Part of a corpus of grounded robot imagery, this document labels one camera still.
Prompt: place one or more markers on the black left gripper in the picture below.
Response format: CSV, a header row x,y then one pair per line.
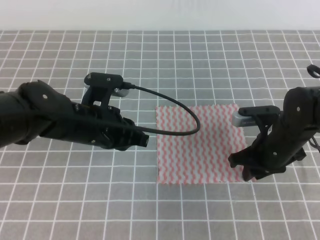
x,y
89,125

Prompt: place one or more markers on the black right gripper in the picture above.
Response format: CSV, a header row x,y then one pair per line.
x,y
270,153

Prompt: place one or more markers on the pink white striped towel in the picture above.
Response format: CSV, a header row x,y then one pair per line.
x,y
202,158

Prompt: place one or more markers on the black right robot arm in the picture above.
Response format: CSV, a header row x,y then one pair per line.
x,y
301,109

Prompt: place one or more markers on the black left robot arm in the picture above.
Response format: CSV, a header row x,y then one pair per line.
x,y
35,109

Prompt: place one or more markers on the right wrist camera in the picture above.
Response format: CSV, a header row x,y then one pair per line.
x,y
261,116

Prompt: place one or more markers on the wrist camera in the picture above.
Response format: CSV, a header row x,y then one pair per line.
x,y
101,86
261,116

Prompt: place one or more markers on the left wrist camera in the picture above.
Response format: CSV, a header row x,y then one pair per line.
x,y
101,86

